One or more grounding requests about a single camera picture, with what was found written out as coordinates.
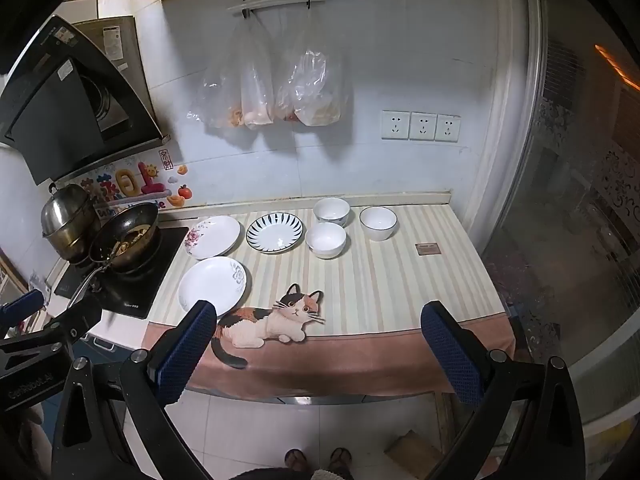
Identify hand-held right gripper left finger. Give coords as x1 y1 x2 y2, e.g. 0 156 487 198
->
51 300 219 480

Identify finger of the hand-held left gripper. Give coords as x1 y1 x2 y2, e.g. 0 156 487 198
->
0 288 46 332
0 301 104 361

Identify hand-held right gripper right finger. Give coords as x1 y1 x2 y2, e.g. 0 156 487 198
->
420 301 586 480

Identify grey floral white plate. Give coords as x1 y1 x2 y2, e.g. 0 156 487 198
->
178 256 249 317

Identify pink floral white plate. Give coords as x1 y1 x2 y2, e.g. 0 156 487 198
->
184 216 243 260

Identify blue striped white plate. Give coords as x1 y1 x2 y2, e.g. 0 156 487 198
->
245 212 304 253

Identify blue rimmed white bowl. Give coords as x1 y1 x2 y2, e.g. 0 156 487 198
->
359 206 398 242

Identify plain white bowl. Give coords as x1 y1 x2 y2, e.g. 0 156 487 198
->
305 222 347 260

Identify blue patterned white bowl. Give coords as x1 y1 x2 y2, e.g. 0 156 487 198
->
313 197 350 228

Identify person's left forearm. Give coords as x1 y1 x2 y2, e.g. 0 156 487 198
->
17 402 51 480

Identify black induction cooktop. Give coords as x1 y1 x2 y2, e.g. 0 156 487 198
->
54 225 190 320

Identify striped cat print tablecloth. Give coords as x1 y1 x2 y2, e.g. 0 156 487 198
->
141 203 516 401

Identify black frying pan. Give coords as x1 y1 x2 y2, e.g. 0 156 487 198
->
67 202 163 311

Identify steel steamer pot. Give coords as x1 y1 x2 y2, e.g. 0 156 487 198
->
40 183 104 264

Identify cardboard piece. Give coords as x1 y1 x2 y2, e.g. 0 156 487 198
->
384 430 443 480

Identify person's right foot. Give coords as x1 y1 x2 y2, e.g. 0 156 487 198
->
329 447 354 476

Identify sliding glass door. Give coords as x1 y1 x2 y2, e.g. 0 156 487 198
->
475 0 640 431

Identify black range hood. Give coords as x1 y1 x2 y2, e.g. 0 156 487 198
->
0 14 167 186

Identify clear plastic bag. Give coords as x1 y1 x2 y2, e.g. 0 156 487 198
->
187 19 251 129
240 12 276 129
274 10 346 127

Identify colourful wall stickers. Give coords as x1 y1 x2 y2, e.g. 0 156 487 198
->
67 147 194 221

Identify white wall socket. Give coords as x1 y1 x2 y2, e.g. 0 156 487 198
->
434 113 462 143
381 110 411 141
409 111 438 141

